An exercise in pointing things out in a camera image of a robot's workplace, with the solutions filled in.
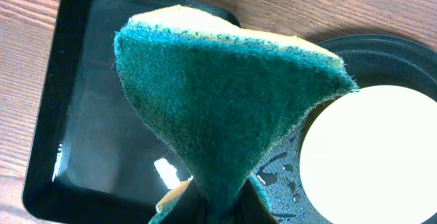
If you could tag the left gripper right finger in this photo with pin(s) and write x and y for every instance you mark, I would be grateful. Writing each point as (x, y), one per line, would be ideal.
(250, 209)

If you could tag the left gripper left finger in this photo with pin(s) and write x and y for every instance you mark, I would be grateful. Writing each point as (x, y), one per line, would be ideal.
(189, 205)

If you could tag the green yellow sponge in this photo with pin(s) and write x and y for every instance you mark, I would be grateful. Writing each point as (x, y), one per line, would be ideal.
(221, 96)

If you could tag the rectangular black tray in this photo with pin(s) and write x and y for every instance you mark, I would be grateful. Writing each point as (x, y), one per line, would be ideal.
(92, 158)

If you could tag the round black tray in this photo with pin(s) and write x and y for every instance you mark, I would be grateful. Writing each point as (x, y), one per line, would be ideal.
(372, 60)

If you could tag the yellow plate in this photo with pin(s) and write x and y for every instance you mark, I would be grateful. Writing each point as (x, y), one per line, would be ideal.
(370, 157)

